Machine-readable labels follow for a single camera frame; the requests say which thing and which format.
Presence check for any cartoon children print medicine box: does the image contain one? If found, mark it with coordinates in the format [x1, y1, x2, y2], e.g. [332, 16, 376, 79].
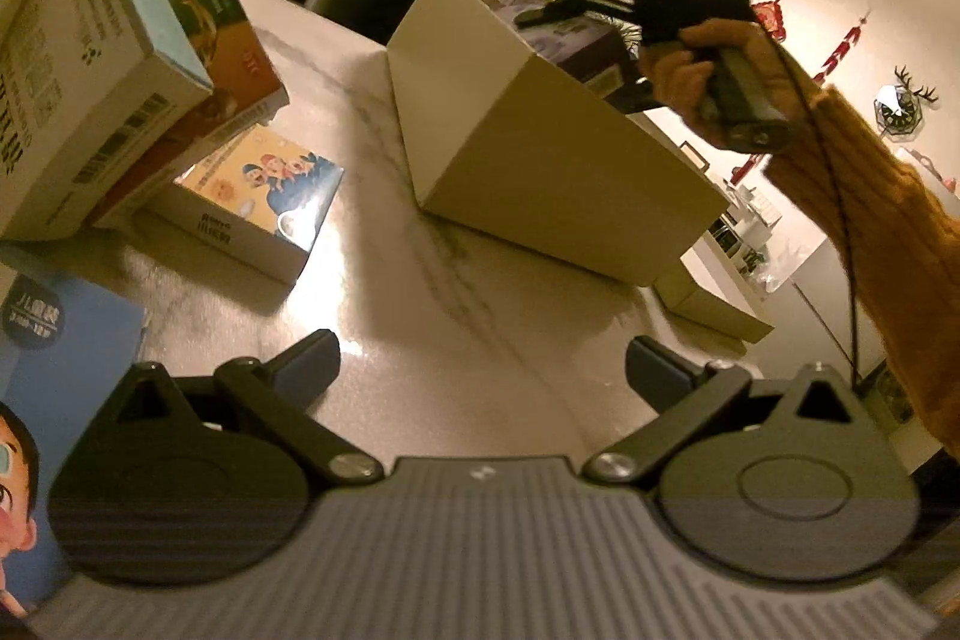
[171, 122, 346, 289]

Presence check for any person's right hand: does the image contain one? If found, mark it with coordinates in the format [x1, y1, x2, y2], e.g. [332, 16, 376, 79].
[636, 20, 818, 150]

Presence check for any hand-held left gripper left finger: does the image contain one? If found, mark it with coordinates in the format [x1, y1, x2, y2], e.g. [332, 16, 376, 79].
[97, 329, 383, 486]

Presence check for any beige box lid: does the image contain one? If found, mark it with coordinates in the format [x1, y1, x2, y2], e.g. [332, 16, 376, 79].
[652, 265, 775, 356]

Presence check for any blue cartoon boy medicine box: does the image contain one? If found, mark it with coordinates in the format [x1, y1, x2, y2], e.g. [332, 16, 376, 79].
[0, 271, 149, 618]

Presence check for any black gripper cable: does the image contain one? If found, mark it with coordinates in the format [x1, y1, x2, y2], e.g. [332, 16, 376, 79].
[754, 21, 863, 390]

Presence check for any red knot wall decoration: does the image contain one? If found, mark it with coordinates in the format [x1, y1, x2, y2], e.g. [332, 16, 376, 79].
[750, 0, 790, 45]

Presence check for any white tooth print medicine box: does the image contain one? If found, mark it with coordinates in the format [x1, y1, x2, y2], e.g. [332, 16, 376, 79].
[0, 0, 216, 240]

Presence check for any beige storage box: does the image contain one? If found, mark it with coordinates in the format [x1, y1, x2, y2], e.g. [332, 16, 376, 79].
[386, 0, 732, 289]

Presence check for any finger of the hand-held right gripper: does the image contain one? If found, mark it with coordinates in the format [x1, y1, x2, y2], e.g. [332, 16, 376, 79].
[607, 72, 656, 115]
[514, 2, 640, 34]

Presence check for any marble desktop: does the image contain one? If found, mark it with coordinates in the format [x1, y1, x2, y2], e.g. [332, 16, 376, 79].
[0, 0, 781, 461]

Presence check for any person's right forearm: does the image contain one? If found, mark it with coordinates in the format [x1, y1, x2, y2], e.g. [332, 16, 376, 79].
[761, 81, 960, 461]

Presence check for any purple medicine box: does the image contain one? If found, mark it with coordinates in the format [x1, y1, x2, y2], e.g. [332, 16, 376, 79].
[516, 6, 625, 100]

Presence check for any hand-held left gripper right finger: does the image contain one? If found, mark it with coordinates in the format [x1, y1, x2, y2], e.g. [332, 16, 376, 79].
[581, 336, 871, 483]

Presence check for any deer head wall decoration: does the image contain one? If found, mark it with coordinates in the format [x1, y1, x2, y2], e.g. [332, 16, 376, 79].
[874, 66, 940, 140]

